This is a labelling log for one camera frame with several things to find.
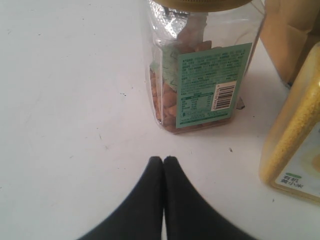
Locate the clear nut jar gold lid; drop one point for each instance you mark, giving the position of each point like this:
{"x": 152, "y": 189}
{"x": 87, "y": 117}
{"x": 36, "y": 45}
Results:
{"x": 197, "y": 53}

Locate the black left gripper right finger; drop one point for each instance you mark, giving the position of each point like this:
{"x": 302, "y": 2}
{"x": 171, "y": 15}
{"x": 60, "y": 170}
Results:
{"x": 188, "y": 216}

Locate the brown paper bag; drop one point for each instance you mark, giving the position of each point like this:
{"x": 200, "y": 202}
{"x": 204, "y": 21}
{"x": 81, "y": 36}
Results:
{"x": 291, "y": 28}

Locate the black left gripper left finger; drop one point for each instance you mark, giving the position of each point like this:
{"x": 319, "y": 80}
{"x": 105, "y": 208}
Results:
{"x": 140, "y": 215}

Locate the clear plastic scrap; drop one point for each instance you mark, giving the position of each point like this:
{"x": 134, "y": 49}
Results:
{"x": 240, "y": 104}

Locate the yellow millet bottle white cap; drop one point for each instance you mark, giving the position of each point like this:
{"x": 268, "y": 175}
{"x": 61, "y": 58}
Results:
{"x": 290, "y": 158}

